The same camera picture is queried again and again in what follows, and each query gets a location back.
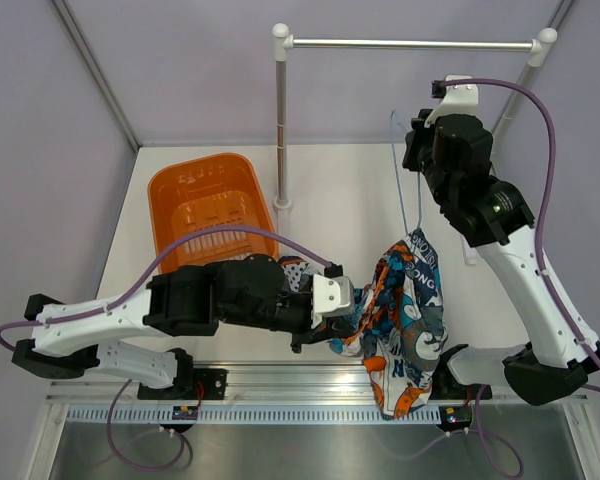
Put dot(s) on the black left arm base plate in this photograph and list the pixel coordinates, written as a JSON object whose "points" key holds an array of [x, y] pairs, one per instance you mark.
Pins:
{"points": [[207, 385]]}

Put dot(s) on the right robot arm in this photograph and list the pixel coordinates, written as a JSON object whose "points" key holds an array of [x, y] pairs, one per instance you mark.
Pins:
{"points": [[562, 350]]}

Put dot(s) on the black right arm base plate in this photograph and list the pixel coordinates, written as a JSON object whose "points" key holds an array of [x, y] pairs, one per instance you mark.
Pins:
{"points": [[446, 387]]}

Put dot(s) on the aluminium mounting rail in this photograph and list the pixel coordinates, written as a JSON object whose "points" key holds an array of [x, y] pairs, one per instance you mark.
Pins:
{"points": [[260, 383]]}

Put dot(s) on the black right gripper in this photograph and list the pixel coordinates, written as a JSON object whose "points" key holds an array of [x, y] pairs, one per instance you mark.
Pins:
{"points": [[416, 137]]}

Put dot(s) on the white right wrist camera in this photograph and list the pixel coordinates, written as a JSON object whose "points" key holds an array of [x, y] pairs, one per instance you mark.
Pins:
{"points": [[457, 94]]}

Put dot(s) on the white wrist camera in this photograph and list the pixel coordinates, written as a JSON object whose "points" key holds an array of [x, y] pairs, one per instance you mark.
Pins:
{"points": [[457, 94], [332, 294]]}

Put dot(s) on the silver clothes rack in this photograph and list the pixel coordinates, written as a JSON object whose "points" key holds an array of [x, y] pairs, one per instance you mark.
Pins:
{"points": [[410, 45]]}

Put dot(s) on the colourful patterned shorts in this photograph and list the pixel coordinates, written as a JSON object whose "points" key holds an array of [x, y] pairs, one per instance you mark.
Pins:
{"points": [[398, 328]]}

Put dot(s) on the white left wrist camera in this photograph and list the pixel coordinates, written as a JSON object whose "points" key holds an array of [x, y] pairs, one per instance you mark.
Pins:
{"points": [[332, 294]]}

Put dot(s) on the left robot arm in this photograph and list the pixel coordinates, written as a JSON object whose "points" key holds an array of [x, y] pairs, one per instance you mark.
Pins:
{"points": [[192, 301]]}

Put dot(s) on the white slotted cable duct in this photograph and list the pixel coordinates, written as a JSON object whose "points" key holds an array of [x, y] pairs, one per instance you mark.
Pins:
{"points": [[226, 415]]}

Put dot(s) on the orange plastic basket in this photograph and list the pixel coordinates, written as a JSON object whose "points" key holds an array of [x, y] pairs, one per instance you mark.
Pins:
{"points": [[216, 190]]}

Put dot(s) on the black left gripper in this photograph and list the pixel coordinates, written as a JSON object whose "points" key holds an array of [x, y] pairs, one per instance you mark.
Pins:
{"points": [[332, 329]]}

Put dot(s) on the light blue clothes hanger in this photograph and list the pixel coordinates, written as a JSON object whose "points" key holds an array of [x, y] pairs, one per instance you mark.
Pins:
{"points": [[408, 185]]}

